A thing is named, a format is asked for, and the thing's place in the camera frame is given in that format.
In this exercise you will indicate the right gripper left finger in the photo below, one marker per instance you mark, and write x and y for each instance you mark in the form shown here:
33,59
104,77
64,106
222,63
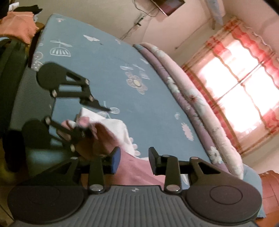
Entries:
59,191

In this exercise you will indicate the pink window curtain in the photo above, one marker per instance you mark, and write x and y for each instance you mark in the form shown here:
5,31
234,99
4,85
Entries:
237,73

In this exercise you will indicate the pink and white knit sweater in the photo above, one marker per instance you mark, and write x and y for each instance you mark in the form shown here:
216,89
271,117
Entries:
108,134

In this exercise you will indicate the wooden headboard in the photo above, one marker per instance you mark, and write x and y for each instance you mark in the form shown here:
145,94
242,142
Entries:
270,199

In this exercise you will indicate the teal floral bed sheet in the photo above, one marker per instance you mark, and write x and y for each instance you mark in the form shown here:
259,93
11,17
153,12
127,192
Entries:
124,81

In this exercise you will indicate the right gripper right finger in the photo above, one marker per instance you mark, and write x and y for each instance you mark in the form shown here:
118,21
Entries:
209,192

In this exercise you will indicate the pile of clothes on furniture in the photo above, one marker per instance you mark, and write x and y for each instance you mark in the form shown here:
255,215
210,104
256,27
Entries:
19,22

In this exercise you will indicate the folded floral quilt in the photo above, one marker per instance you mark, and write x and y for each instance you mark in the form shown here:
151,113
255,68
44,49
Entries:
207,126

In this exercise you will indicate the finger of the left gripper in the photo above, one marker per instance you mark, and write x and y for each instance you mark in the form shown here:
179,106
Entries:
51,76
54,135

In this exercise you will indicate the wall mounted television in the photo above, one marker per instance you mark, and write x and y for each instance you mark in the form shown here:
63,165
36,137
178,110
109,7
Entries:
168,6

